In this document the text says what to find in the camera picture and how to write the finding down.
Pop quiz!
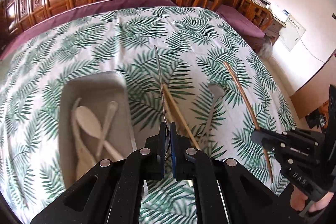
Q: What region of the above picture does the gold chopstick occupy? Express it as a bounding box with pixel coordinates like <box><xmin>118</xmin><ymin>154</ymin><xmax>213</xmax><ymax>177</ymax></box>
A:
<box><xmin>224</xmin><ymin>61</ymin><xmax>273</xmax><ymax>183</ymax></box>

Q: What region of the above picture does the small white plastic spoon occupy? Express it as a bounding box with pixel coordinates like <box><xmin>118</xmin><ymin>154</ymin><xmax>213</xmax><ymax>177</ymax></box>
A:
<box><xmin>96</xmin><ymin>101</ymin><xmax>118</xmax><ymax>159</ymax></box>

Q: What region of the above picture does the light bamboo chopstick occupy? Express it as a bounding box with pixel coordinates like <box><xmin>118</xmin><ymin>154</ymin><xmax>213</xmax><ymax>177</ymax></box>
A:
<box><xmin>163</xmin><ymin>84</ymin><xmax>201</xmax><ymax>150</ymax></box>

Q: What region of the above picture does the grey rectangular metal tray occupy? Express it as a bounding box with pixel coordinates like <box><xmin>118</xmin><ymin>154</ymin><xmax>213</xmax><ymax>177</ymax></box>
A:
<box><xmin>59</xmin><ymin>71</ymin><xmax>137</xmax><ymax>188</ymax></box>

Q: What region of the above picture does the purple armchair cushion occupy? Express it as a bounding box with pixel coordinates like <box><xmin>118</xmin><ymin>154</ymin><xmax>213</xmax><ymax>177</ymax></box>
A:
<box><xmin>216</xmin><ymin>5</ymin><xmax>265</xmax><ymax>38</ymax></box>

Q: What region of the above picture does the person's right hand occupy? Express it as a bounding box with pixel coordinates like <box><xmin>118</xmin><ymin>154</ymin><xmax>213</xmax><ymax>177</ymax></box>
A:
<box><xmin>290</xmin><ymin>187</ymin><xmax>332</xmax><ymax>214</ymax></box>

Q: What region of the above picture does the purple bench cushion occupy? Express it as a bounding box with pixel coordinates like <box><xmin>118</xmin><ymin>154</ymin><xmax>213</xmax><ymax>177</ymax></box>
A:
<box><xmin>1</xmin><ymin>0</ymin><xmax>175</xmax><ymax>60</ymax></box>

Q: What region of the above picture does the palm leaf tablecloth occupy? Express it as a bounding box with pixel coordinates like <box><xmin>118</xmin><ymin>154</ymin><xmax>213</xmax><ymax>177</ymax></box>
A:
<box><xmin>1</xmin><ymin>7</ymin><xmax>294</xmax><ymax>223</ymax></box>

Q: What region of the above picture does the wooden side table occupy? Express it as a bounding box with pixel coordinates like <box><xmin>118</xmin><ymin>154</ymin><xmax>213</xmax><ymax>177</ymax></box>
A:
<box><xmin>264</xmin><ymin>16</ymin><xmax>286</xmax><ymax>45</ymax></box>

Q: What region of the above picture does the stainless steel spoon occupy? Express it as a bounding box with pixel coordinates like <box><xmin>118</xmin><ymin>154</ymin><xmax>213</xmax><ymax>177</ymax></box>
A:
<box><xmin>203</xmin><ymin>83</ymin><xmax>225</xmax><ymax>145</ymax></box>

